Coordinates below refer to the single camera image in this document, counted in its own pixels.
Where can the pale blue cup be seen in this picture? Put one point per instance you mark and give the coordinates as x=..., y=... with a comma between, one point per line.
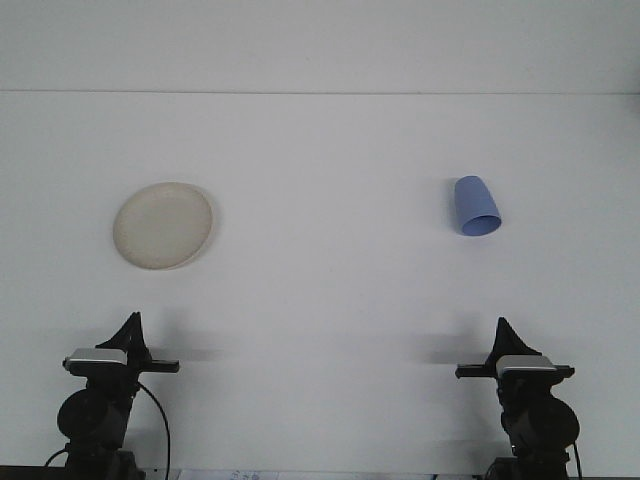
x=475, y=200

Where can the pale round plate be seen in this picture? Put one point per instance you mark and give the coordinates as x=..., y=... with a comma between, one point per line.
x=162, y=225

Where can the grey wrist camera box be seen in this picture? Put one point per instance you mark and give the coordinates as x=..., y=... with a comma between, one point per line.
x=527, y=366
x=95, y=361

